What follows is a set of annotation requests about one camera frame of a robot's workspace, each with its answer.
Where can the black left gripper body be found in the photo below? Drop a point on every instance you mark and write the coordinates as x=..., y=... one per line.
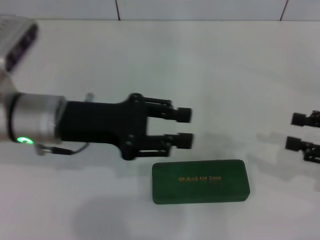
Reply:
x=105, y=122

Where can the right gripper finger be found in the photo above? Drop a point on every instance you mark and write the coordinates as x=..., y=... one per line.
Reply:
x=295, y=143
x=300, y=119

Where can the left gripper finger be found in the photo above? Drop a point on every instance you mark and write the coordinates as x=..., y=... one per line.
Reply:
x=183, y=115
x=183, y=140

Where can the green glasses case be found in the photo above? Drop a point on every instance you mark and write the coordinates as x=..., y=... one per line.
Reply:
x=200, y=182

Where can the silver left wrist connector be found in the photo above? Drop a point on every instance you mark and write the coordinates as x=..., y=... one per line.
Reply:
x=89, y=98

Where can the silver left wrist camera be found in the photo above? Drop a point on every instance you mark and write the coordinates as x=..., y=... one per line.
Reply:
x=17, y=42

